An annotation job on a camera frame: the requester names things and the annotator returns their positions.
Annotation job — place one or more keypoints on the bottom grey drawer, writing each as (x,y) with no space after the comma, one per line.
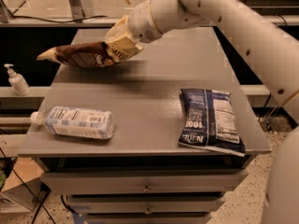
(149,219)

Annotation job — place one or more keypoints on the left metal bracket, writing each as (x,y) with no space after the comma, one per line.
(81,9)

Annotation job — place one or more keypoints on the grey drawer cabinet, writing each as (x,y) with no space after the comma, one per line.
(143,94)

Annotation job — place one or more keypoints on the cardboard box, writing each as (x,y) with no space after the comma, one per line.
(21,187)

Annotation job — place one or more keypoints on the top grey drawer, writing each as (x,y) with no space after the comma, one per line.
(147,182)

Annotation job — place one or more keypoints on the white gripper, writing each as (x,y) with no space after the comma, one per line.
(142,22)

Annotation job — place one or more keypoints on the blue plastic bottle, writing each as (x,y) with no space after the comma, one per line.
(77,122)

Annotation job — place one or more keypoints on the middle grey drawer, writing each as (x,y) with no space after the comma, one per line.
(146,204)

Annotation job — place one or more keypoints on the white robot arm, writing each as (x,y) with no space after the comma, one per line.
(272,55)

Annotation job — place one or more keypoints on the grey drawer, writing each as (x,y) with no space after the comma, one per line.
(147,182)
(149,219)
(146,204)

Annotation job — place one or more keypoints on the dark blue chip bag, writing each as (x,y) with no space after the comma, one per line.
(210,122)

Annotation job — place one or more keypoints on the white pump dispenser bottle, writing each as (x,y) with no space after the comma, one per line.
(17,81)

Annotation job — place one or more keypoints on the brown chip bag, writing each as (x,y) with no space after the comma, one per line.
(87,55)

